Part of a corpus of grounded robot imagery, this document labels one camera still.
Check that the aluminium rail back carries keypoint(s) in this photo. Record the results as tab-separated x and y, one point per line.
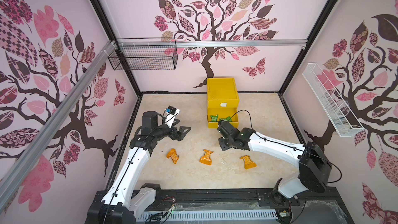
211	42

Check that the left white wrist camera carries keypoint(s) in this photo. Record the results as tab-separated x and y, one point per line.
170	114

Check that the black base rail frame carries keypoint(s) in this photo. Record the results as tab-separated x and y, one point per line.
305	208

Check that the white slotted cable duct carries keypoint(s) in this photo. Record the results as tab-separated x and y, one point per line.
221	215

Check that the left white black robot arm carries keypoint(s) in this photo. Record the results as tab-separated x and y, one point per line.
120	205

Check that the yellow plastic drawer cabinet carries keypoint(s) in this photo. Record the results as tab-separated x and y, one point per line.
222	100

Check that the aluminium rail left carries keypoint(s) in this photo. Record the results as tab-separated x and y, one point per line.
20	169

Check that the orange cookie packet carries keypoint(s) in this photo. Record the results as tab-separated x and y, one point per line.
248	163
172	154
206	158

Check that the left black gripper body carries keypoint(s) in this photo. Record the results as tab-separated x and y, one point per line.
173	136

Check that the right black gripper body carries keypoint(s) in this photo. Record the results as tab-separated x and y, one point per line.
224	140

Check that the green cookie packet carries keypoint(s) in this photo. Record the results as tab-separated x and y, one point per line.
214	118
228	119

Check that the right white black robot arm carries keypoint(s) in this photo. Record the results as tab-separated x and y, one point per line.
313	166

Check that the aluminium rail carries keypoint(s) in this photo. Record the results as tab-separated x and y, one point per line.
20	169
211	42

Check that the white wire shelf basket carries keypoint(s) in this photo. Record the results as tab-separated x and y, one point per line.
337	109

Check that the black wire basket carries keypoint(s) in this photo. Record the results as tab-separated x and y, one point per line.
138	54

